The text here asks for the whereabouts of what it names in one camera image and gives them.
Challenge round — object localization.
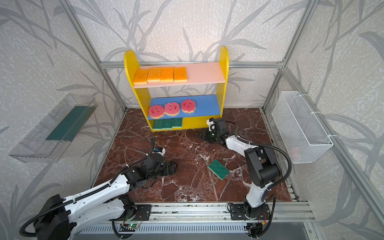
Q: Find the green sponge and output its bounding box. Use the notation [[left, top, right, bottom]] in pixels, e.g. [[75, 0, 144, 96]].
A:
[[172, 118, 183, 129], [162, 119, 173, 130], [153, 119, 164, 130], [208, 160, 230, 180]]

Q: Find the pink smiley sponge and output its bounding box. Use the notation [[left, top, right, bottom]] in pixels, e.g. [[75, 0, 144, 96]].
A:
[[148, 105, 165, 120], [164, 102, 180, 117], [181, 99, 196, 114]]

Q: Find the orange sponge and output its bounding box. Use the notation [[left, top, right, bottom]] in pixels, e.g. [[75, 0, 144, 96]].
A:
[[160, 67, 174, 83], [174, 67, 188, 83], [133, 69, 149, 86], [147, 68, 162, 83]]

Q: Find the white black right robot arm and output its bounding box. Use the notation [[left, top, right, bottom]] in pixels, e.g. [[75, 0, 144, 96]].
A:
[[203, 118, 293, 219]]

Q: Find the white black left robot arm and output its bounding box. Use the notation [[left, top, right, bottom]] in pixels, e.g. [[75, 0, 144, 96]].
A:
[[19, 153, 178, 240]]

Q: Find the yellow shelf with coloured boards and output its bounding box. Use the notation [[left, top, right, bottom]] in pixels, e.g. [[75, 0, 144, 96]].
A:
[[124, 47, 229, 132]]

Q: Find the green pad in clear bin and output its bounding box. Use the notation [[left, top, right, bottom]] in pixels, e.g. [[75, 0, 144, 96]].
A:
[[46, 106, 97, 142]]

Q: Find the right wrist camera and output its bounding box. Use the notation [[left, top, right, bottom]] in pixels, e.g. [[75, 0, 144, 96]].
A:
[[207, 118, 216, 132]]

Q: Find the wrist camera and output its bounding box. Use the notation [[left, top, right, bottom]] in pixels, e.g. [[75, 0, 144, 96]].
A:
[[152, 147, 166, 156], [207, 118, 216, 132]]

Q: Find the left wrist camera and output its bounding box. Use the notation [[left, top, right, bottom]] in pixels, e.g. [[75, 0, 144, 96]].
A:
[[152, 147, 166, 156]]

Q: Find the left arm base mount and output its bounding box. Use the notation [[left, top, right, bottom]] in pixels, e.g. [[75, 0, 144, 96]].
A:
[[119, 204, 152, 221]]

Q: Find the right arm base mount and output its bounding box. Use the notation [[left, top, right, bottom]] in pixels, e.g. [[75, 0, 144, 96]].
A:
[[227, 203, 271, 221]]

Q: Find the white wire mesh basket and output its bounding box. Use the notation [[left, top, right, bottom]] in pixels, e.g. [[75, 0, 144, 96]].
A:
[[272, 91, 334, 164]]

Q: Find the aluminium front rail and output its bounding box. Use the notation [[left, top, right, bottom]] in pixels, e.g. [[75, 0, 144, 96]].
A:
[[64, 201, 316, 224]]

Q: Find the clear plastic wall bin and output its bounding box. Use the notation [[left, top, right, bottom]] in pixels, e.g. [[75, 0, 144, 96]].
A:
[[9, 94, 98, 163]]

